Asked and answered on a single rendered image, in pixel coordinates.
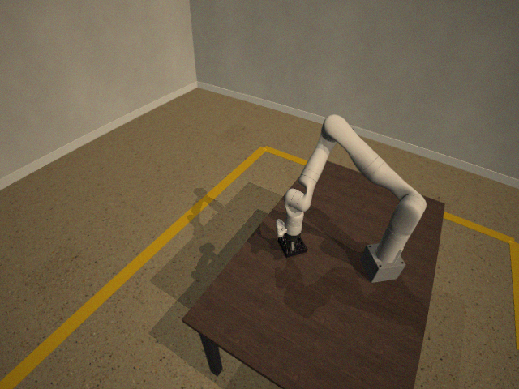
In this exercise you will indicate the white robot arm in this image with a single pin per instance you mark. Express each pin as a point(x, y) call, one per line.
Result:
point(407, 213)

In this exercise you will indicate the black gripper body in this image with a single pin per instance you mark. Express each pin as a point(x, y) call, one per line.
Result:
point(291, 238)

